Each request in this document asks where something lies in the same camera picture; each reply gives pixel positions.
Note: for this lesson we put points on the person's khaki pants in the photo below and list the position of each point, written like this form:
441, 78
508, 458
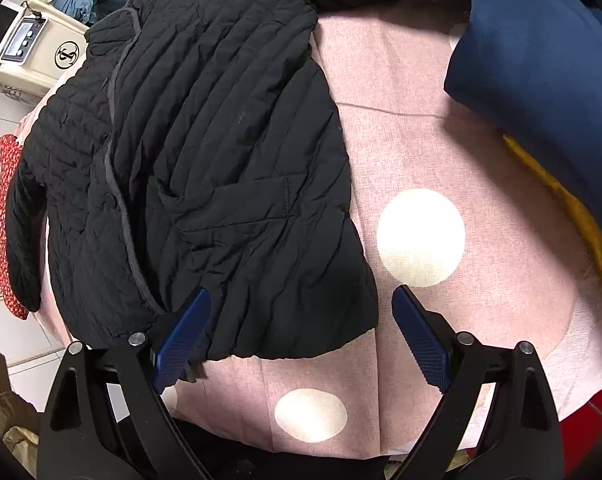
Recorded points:
6, 410

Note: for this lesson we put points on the red floral cloth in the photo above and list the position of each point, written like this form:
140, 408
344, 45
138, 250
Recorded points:
3, 200

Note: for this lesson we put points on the cream appliance with round logo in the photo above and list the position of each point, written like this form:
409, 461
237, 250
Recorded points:
56, 35

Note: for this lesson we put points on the pink bedsheet with white dots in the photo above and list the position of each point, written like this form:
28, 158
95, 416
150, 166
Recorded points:
481, 160

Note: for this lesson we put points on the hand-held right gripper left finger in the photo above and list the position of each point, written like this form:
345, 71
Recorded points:
181, 345

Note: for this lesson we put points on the grey control panel with knobs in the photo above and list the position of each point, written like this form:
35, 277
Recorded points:
23, 40

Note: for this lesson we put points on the yellow cloth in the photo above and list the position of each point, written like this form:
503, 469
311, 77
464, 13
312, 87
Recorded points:
581, 220

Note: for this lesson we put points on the navy blue blanket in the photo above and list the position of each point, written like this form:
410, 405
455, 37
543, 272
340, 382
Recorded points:
531, 60

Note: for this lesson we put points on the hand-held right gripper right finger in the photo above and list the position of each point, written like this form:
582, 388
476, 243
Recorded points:
421, 345

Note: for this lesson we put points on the black quilted jacket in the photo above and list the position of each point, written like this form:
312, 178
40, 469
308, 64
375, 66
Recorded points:
206, 160

